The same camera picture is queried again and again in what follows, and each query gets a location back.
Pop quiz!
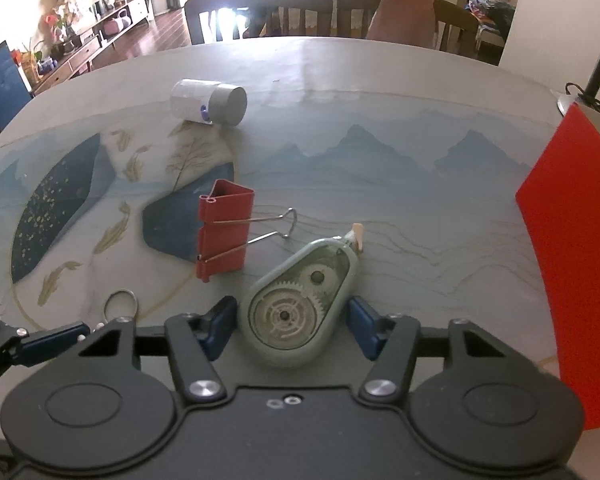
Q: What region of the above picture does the blue upholstered chair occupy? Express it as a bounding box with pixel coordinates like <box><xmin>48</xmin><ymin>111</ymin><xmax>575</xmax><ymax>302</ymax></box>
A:
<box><xmin>0</xmin><ymin>40</ymin><xmax>34</xmax><ymax>137</ymax></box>

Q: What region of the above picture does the orange toy keychain with ring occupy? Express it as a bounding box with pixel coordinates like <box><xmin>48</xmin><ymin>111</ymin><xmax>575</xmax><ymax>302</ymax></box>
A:
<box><xmin>103</xmin><ymin>288</ymin><xmax>140</xmax><ymax>322</ymax></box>

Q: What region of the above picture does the pink towel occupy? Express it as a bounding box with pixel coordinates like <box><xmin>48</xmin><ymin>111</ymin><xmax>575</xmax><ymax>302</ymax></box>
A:
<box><xmin>366</xmin><ymin>0</ymin><xmax>437</xmax><ymax>49</ymax></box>

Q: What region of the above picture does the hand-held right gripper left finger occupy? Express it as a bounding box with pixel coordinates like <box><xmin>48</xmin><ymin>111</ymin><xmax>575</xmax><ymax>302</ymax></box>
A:
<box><xmin>79</xmin><ymin>295</ymin><xmax>239</xmax><ymax>405</ymax></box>

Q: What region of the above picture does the white bottle with grey cap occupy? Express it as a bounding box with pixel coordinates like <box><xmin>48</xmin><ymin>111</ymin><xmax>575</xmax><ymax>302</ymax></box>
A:
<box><xmin>170</xmin><ymin>78</ymin><xmax>249</xmax><ymax>129</ymax></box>

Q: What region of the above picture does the woven basket planter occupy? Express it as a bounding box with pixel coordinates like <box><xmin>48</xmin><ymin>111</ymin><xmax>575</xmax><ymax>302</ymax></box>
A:
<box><xmin>14</xmin><ymin>50</ymin><xmax>44</xmax><ymax>87</ymax></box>

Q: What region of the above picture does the potted flower plant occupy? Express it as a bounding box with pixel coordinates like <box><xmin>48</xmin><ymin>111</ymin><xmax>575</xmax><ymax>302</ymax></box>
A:
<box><xmin>39</xmin><ymin>9</ymin><xmax>82</xmax><ymax>57</ymax></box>

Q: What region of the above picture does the dark wooden slatted chair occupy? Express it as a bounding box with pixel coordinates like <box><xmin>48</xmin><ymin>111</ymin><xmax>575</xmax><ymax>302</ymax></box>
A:
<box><xmin>184</xmin><ymin>0</ymin><xmax>340</xmax><ymax>46</ymax></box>

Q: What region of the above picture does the red paper sheet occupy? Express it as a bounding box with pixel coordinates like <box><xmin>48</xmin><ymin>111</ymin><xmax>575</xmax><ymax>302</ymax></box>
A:
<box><xmin>515</xmin><ymin>104</ymin><xmax>600</xmax><ymax>434</ymax></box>

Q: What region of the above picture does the brown wooden chair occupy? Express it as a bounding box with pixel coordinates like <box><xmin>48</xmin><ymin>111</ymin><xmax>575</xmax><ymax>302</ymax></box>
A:
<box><xmin>336</xmin><ymin>0</ymin><xmax>481</xmax><ymax>57</ymax></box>

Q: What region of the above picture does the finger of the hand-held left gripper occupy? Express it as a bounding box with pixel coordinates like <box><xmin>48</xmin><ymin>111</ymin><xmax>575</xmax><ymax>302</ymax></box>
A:
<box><xmin>0</xmin><ymin>311</ymin><xmax>92</xmax><ymax>397</ymax></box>

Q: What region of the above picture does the wooden tv cabinet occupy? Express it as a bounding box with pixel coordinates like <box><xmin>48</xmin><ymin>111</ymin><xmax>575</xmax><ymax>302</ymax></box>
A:
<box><xmin>30</xmin><ymin>0</ymin><xmax>156</xmax><ymax>97</ymax></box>

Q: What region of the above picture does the printed grey blue tablecloth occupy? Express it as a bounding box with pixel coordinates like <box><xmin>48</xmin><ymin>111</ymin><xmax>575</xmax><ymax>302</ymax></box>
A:
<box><xmin>0</xmin><ymin>35</ymin><xmax>596</xmax><ymax>411</ymax></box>

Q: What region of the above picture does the pink round pouch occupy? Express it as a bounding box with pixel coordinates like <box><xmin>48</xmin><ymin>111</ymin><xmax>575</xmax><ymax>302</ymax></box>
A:
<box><xmin>102</xmin><ymin>15</ymin><xmax>134</xmax><ymax>37</ymax></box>

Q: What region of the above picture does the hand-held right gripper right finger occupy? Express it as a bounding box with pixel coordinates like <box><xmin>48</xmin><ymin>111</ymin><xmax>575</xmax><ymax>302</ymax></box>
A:
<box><xmin>347</xmin><ymin>296</ymin><xmax>507</xmax><ymax>405</ymax></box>

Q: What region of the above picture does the grey-green correction tape dispenser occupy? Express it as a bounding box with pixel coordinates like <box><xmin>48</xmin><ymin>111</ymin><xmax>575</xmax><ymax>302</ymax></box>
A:
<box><xmin>238</xmin><ymin>224</ymin><xmax>367</xmax><ymax>369</ymax></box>

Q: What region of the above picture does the red binder clip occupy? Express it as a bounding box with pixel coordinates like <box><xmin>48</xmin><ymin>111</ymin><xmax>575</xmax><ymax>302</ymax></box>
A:
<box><xmin>196</xmin><ymin>179</ymin><xmax>301</xmax><ymax>284</ymax></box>

